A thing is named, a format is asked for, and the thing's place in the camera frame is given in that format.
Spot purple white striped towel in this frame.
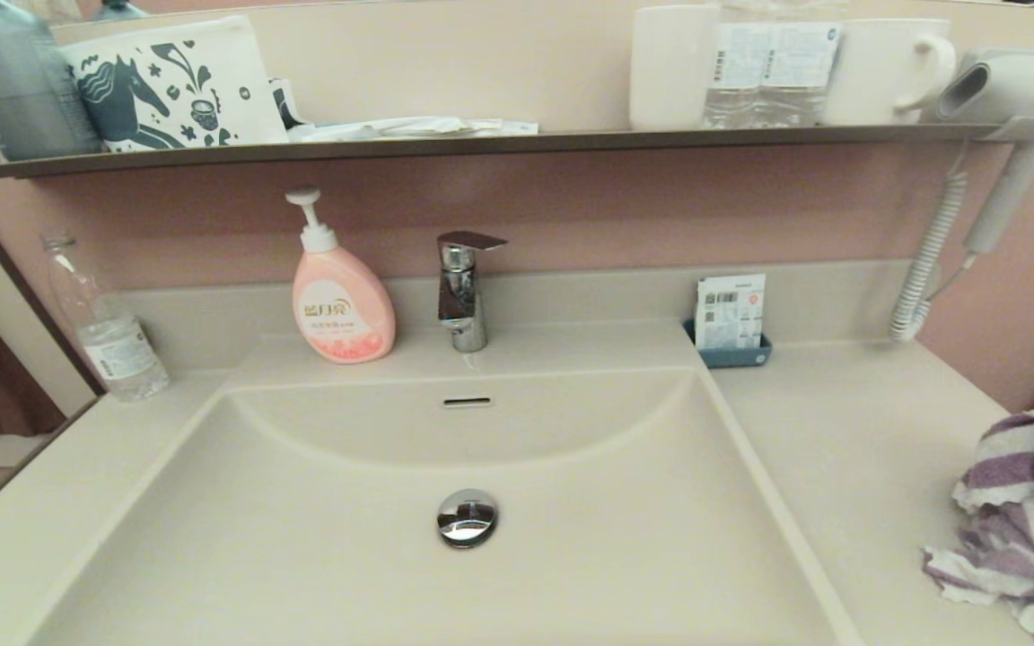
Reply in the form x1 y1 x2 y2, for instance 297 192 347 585
921 410 1034 646

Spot chrome faucet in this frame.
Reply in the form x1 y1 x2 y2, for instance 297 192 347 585
436 231 510 354

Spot chrome sink drain stopper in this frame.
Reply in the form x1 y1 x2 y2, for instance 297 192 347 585
435 489 500 550

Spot beige sink basin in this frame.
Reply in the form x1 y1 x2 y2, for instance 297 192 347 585
28 366 861 646

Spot white hair dryer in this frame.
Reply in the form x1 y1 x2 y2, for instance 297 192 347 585
933 47 1034 258

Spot white printed paper packet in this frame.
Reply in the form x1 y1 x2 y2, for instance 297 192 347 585
695 274 767 352

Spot white tumbler cup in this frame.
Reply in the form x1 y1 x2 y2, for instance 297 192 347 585
629 4 722 133

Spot white wrapped toiletries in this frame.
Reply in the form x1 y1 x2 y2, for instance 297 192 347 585
288 114 539 144

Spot pink soap pump bottle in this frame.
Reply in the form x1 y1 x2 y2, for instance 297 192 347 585
285 186 398 364

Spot uncapped clear plastic bottle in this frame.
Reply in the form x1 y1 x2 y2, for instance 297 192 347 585
40 231 171 403

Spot white horse print pouch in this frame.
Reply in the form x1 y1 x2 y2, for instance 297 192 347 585
59 14 290 153

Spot grey bottle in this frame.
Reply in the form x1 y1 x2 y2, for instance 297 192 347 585
0 0 104 163

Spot white coiled cord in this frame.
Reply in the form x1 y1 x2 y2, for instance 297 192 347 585
889 144 969 345

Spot white mug with handle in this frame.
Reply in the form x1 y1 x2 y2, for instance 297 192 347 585
822 18 959 127

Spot brown wall shelf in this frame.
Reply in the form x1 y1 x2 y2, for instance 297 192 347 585
0 123 1021 185

